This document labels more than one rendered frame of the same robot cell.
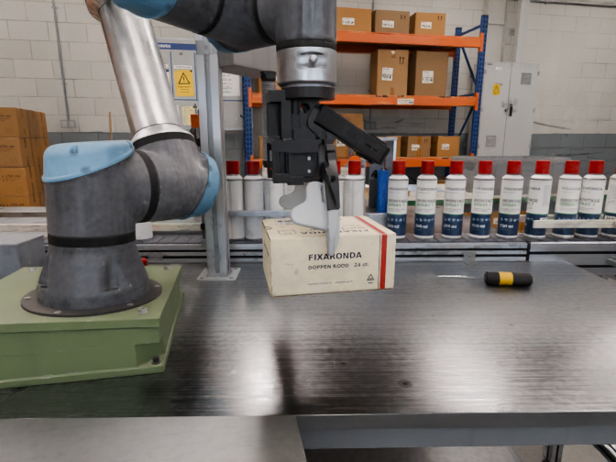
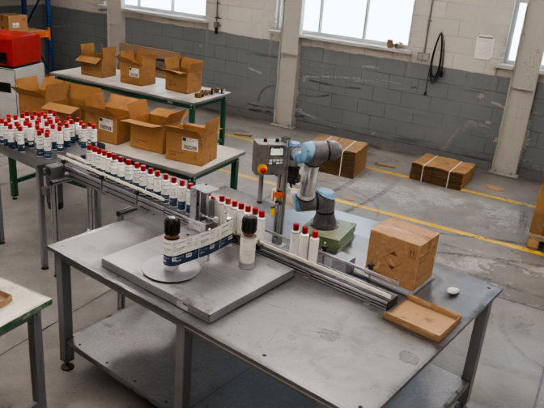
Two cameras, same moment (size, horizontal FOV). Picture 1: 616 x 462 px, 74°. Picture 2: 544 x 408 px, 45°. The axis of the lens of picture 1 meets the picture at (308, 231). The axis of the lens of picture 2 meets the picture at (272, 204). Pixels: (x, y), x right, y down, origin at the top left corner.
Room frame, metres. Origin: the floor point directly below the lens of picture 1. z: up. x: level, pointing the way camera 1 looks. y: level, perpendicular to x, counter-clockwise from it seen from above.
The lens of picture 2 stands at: (3.76, 2.35, 2.52)
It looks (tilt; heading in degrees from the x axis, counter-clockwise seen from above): 22 degrees down; 218
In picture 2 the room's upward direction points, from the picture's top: 5 degrees clockwise
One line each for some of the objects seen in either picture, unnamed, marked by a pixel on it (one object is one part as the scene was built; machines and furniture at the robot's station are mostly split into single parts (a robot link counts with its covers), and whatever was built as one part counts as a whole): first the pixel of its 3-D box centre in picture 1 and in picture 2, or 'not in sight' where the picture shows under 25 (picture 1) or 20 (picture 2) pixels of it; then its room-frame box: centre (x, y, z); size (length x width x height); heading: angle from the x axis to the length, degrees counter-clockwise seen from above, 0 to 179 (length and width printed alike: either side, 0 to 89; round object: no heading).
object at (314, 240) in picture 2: not in sight; (313, 248); (1.05, 0.57, 0.98); 0.05 x 0.05 x 0.20
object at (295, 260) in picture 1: (324, 252); (286, 195); (0.55, -0.02, 0.99); 0.16 x 0.12 x 0.07; 101
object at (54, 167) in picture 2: not in sight; (53, 187); (1.22, -1.69, 0.71); 0.15 x 0.12 x 0.34; 1
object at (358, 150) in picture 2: not in sight; (336, 155); (-2.73, -1.75, 0.16); 0.65 x 0.54 x 0.32; 106
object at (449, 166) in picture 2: not in sight; (442, 171); (-3.44, -0.67, 0.11); 0.65 x 0.54 x 0.22; 98
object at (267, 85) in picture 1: (269, 120); (260, 186); (0.96, 0.09, 1.18); 0.04 x 0.04 x 0.21
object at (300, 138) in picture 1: (302, 137); (292, 174); (0.55, 0.01, 1.14); 0.09 x 0.08 x 0.12; 101
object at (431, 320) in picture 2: not in sight; (422, 316); (1.04, 1.25, 0.85); 0.30 x 0.26 x 0.04; 91
